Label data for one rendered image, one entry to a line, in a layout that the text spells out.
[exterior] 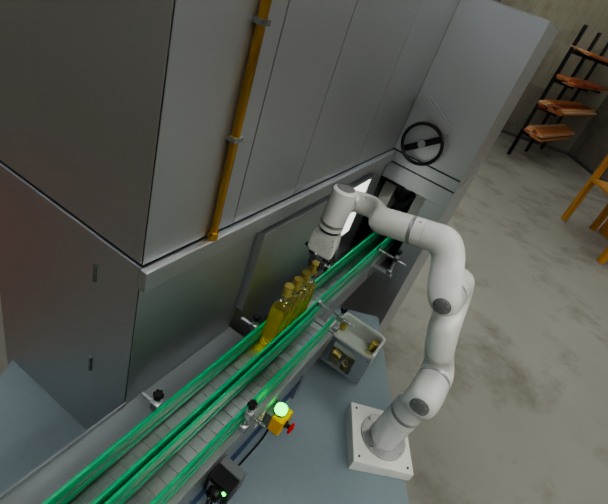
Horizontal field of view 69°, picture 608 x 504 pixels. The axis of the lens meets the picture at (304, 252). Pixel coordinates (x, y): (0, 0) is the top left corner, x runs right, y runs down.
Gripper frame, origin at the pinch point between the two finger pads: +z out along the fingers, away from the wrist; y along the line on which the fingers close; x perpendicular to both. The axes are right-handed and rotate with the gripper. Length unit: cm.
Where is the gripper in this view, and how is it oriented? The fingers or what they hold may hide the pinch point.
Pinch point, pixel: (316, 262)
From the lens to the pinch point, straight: 161.0
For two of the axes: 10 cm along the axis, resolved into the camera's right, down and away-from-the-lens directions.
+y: 8.0, 5.1, -3.1
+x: 5.2, -3.4, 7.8
